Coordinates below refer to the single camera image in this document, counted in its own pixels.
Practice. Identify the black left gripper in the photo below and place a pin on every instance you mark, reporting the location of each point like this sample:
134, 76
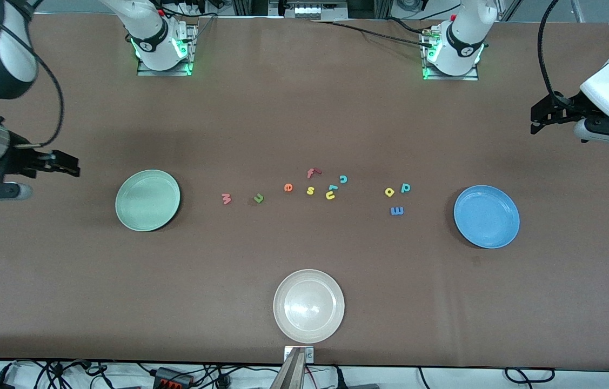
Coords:
568, 105

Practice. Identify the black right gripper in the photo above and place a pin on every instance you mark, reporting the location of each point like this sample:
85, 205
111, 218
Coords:
19, 160

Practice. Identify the red foam letter w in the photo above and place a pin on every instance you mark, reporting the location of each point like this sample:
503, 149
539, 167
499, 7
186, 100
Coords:
226, 199

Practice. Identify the yellow foam letter a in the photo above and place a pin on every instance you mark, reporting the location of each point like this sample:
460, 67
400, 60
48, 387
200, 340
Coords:
389, 192

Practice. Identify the blue foam letter m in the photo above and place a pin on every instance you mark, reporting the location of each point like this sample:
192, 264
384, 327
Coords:
397, 211

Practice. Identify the green foam letter n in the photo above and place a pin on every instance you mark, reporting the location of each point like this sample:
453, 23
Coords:
258, 199

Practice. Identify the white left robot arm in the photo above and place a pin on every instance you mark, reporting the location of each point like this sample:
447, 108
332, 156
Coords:
463, 48

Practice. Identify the green plate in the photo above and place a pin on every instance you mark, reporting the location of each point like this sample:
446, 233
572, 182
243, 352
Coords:
147, 200

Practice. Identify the blue plate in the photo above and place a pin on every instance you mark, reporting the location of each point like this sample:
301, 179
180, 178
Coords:
486, 216

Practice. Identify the black power strip red switches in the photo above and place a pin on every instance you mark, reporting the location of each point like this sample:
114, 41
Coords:
174, 376

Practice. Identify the red foam letter f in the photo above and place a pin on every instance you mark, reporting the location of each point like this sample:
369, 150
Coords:
312, 173

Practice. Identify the grey power strip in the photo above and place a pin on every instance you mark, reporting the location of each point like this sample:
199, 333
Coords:
312, 11

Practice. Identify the beige plate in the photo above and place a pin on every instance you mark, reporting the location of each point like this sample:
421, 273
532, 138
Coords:
308, 306

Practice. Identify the black plug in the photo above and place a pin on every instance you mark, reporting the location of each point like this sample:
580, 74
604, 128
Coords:
338, 378

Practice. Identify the aluminium camera pole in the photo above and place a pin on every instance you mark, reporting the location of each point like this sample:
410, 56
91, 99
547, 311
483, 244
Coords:
290, 375

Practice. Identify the silver pole bracket plate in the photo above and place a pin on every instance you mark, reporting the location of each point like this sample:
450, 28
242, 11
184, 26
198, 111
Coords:
309, 354

